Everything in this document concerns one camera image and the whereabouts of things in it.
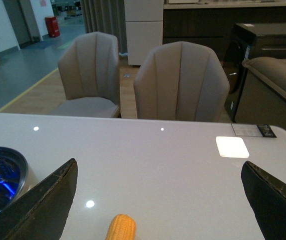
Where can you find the floor socket plate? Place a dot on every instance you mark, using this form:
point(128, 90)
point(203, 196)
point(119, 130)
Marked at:
point(126, 75)

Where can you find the white electric cooking pot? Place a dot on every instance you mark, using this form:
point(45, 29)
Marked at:
point(16, 176)

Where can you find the red bin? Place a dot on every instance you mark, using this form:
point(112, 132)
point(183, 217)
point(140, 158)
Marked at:
point(52, 26)

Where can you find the grey curtain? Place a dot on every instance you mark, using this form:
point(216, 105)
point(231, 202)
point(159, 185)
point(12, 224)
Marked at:
point(106, 16)

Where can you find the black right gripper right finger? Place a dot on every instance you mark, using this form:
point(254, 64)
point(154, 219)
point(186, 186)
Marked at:
point(267, 197)

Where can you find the yellow corn cob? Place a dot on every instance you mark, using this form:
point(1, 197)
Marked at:
point(122, 227)

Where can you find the dark kitchen counter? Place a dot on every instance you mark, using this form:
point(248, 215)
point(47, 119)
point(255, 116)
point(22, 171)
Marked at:
point(212, 22)

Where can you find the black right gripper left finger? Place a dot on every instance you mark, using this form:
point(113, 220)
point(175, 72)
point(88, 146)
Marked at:
point(42, 212)

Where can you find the beige sofa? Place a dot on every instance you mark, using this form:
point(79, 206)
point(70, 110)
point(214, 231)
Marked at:
point(263, 99)

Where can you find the beige chair on left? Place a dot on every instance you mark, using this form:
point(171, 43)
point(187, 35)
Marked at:
point(89, 71)

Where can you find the beige chair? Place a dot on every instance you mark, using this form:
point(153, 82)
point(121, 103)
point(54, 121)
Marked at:
point(89, 71)
point(181, 81)

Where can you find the label sticker on table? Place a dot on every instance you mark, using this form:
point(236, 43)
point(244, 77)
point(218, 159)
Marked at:
point(256, 130)

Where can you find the white cabinet column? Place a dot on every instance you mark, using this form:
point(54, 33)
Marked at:
point(144, 28)

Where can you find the beige chair on right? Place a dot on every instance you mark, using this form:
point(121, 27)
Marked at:
point(181, 81)

